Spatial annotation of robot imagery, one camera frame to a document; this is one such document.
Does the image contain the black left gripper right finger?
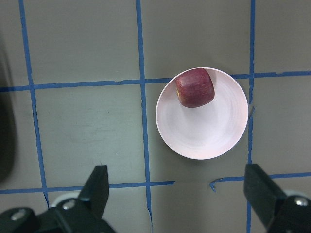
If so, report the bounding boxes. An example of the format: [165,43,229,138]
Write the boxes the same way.
[243,164,311,233]

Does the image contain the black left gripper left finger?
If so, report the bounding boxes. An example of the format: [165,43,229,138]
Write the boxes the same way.
[0,165,114,233]

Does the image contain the pink plate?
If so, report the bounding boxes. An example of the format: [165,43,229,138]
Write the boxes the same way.
[155,67,249,160]

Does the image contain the red apple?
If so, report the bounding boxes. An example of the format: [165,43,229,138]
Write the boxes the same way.
[175,68,215,108]

